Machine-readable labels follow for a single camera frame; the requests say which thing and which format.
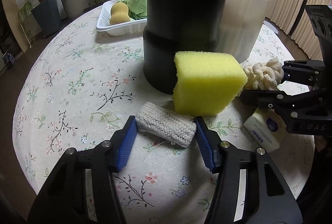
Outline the white foam tray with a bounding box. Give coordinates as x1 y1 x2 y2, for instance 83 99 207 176
96 0 147 36

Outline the plant in ribbed white pot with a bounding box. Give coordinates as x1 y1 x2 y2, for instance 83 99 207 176
61 0 84 20

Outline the black cylindrical container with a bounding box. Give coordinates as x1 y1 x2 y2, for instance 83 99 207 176
143 0 226 95

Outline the cream knotted rope toy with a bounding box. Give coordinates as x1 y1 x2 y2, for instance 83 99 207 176
243 57 284 91

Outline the blue box on floor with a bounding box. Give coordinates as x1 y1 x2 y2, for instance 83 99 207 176
2 51 16 69

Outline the beige knitted roll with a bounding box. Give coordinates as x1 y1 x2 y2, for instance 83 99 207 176
136 102 196 148

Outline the yellow sponge block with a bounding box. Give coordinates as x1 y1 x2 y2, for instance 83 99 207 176
173 51 248 117

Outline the yellow tissue pack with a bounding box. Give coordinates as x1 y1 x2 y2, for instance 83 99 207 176
243 107 286 153

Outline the translucent plastic container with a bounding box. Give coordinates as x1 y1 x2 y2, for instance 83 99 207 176
217 0 270 63

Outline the tan gourd sponge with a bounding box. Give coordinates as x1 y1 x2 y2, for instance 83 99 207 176
110 2 131 25

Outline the green cloth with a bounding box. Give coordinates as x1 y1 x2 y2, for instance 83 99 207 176
126 0 148 20

